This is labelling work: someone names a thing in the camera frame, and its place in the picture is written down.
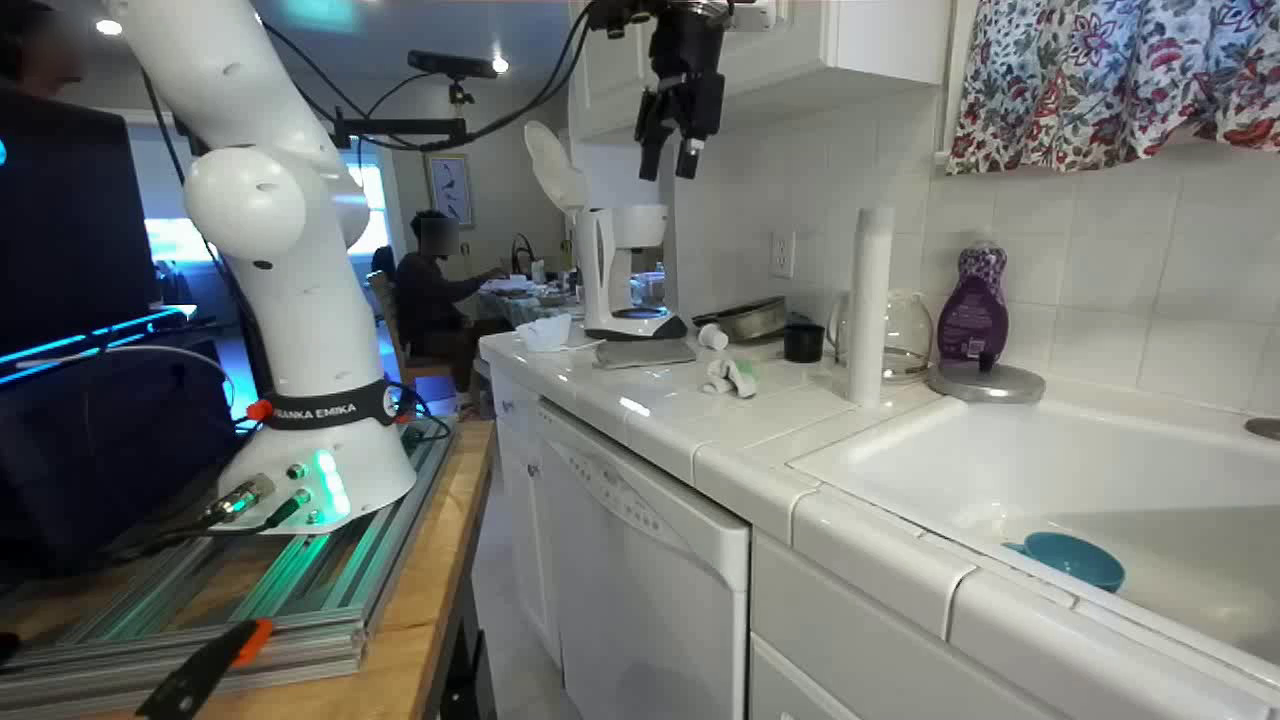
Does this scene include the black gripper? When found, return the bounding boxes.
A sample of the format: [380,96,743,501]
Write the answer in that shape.
[631,12,731,183]

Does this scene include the black measuring cup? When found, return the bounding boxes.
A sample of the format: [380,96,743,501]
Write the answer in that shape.
[781,317,827,369]

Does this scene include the white coffee maker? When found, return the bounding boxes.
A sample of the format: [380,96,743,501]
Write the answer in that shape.
[518,116,697,344]

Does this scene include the white upper cabinet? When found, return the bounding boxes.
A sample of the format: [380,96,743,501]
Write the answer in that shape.
[570,0,959,145]

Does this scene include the white plastic tub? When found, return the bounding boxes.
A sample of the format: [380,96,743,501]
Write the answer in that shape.
[513,313,580,361]

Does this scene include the tall white cylinder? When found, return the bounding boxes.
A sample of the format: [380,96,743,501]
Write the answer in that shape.
[843,205,900,410]

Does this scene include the seated person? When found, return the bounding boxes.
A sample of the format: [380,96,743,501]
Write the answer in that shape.
[388,206,518,398]

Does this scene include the purple soap bottle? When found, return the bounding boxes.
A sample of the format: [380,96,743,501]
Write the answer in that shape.
[937,242,1012,377]

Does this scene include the grey metal lid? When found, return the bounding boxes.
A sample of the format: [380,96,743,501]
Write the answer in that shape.
[922,355,1049,408]

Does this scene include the white dishwasher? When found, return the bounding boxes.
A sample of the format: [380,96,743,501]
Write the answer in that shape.
[531,398,754,720]

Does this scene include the floral curtain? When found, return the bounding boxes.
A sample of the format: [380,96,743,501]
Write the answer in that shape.
[939,0,1280,178]

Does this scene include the white sink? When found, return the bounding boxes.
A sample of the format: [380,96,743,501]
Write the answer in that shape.
[792,394,1280,673]

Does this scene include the wooden table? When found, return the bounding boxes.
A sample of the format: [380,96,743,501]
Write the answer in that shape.
[0,417,500,720]

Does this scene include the white sink base cabinet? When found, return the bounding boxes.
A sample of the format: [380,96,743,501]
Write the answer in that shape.
[743,528,1280,720]

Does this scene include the black monitor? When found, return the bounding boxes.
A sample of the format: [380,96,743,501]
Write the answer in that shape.
[0,77,164,361]

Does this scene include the dark computer case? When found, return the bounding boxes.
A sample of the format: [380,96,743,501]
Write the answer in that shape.
[0,336,245,584]

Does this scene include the black orange clamp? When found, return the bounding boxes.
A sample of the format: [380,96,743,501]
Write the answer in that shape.
[137,616,278,720]

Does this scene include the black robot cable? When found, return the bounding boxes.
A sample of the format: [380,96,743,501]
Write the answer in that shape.
[257,5,595,152]

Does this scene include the white wall outlet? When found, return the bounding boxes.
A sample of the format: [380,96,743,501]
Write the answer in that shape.
[767,224,802,282]

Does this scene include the framed wall picture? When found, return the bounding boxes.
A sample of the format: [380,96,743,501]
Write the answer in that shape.
[425,152,481,237]

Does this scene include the black stereo camera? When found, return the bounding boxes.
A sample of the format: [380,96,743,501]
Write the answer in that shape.
[403,46,500,82]

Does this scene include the aluminium rail base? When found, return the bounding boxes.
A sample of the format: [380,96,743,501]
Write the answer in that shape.
[0,430,460,708]

